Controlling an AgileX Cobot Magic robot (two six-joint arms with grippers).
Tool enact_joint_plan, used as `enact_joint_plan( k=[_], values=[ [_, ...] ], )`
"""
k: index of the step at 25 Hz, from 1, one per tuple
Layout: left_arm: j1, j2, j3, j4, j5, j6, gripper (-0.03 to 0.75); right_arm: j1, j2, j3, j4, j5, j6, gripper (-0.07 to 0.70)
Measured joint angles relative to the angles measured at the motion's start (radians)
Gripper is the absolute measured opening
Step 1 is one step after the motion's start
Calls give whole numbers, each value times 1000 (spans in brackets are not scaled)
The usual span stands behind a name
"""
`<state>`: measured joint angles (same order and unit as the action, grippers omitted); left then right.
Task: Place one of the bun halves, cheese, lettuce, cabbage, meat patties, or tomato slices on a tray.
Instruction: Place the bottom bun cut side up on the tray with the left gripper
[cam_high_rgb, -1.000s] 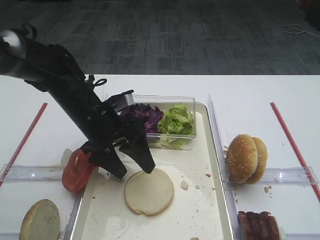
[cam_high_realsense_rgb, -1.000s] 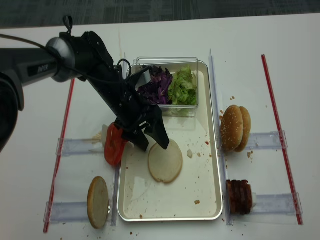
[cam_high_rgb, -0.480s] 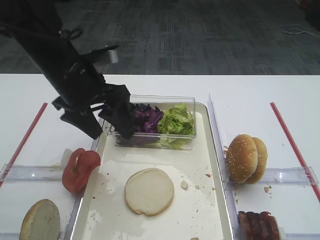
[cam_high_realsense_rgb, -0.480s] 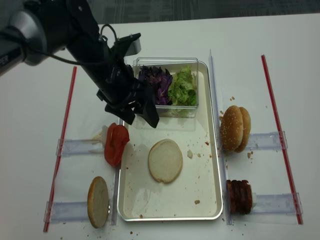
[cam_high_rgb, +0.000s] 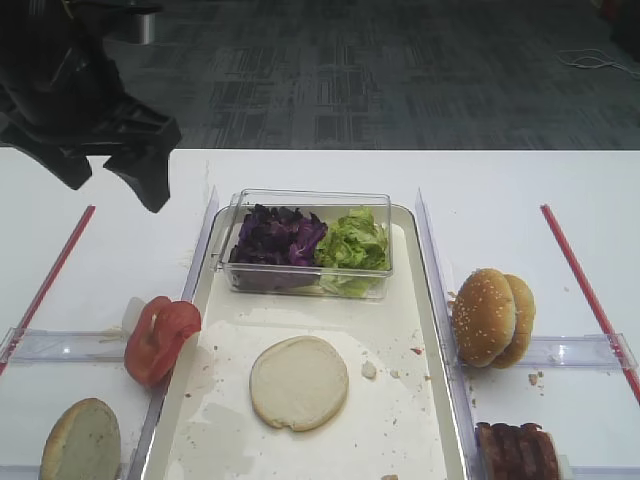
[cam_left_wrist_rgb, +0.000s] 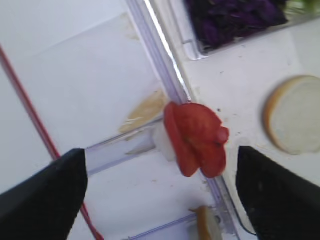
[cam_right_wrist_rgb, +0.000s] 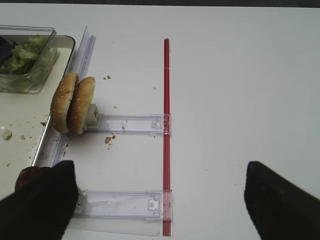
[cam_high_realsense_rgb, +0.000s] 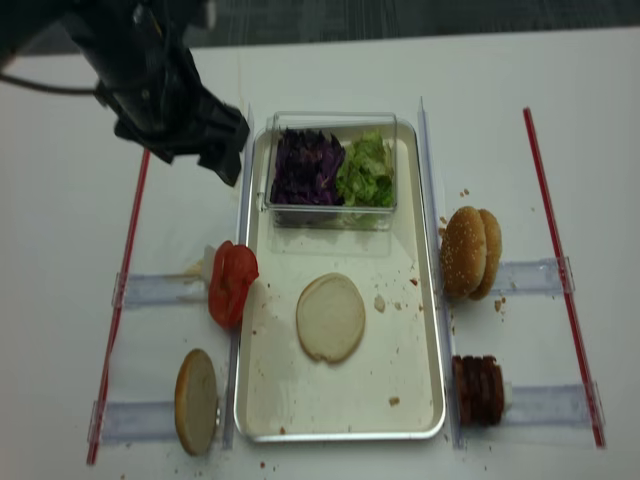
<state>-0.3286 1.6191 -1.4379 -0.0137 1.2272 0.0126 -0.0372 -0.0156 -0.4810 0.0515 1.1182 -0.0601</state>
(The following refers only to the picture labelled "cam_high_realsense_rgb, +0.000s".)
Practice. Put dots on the red rail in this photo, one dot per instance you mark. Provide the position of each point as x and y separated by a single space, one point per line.
101 401
592 400

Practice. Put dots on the purple cabbage shreds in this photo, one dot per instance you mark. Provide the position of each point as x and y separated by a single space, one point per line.
306 167

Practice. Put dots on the bun half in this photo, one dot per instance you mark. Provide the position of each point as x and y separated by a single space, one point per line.
330 318
196 403

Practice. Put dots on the clear track bun bottom lane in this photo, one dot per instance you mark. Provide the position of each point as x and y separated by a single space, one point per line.
130 422

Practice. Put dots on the red rail right side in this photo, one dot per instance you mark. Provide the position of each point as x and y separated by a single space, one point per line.
592 400

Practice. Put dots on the metal tray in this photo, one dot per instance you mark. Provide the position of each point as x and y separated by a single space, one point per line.
390 387

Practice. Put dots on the clear long rail left side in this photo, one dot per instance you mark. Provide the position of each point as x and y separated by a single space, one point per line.
235 338

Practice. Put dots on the brown meat patties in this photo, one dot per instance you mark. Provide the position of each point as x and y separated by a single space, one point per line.
480 390

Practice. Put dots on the red tomato slices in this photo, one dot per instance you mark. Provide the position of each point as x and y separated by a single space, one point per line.
230 285

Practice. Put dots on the sesame bun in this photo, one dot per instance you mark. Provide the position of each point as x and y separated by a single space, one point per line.
463 253
493 254

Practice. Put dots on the white crumb piece on tray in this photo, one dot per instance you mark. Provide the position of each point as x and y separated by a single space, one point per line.
379 304

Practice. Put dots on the sesame bun top inner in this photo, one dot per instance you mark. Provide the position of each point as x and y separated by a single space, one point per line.
493 254

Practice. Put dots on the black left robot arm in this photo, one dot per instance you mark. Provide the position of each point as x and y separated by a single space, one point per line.
100 29

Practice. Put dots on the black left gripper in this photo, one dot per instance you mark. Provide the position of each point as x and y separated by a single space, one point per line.
166 108

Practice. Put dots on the clear track bun lane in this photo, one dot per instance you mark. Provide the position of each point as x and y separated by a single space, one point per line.
549 276
130 422

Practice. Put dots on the sesame bun top outer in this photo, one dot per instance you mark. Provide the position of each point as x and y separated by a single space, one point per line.
463 253

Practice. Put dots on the clear track tomato lane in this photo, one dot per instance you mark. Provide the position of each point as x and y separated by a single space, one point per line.
142 290

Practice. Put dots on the clear track bun top lane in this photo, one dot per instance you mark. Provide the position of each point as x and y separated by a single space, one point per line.
549 276

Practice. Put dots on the red rail left side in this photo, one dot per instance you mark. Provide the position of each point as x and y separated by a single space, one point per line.
101 401

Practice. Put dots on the green lettuce shreds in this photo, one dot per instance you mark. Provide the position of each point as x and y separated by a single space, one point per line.
365 178

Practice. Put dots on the white pusher block patty lane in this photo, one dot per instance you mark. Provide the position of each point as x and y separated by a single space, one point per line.
507 396

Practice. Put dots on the clear track patty lane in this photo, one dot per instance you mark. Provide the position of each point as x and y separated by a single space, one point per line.
548 405

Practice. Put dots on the standing bun bottom half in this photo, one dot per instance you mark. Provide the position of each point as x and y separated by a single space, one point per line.
196 403

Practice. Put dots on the clear plastic salad container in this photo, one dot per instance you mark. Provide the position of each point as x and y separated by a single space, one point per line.
346 127

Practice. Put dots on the white pusher block tomato lane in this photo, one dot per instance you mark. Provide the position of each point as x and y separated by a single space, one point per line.
207 265

